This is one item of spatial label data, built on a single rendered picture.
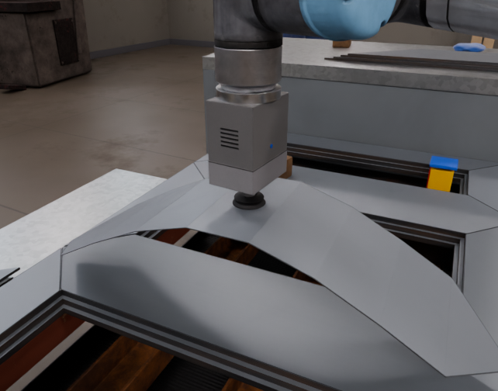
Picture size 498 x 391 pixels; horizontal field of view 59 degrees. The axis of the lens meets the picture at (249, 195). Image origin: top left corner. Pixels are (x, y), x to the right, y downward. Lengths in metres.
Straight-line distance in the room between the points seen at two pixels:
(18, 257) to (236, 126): 0.68
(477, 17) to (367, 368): 0.40
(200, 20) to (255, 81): 9.29
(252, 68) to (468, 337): 0.39
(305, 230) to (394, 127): 0.83
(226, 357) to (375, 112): 0.91
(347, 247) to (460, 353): 0.17
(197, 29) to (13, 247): 8.95
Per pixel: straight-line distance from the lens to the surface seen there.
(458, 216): 0.98
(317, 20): 0.40
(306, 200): 0.59
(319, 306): 0.67
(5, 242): 1.12
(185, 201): 0.62
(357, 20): 0.39
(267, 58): 0.48
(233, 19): 0.47
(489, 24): 0.47
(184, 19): 10.00
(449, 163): 1.13
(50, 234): 1.10
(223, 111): 0.49
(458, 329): 0.59
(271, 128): 0.51
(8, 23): 6.48
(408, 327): 0.52
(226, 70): 0.49
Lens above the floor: 1.27
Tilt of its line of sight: 26 degrees down
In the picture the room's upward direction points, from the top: straight up
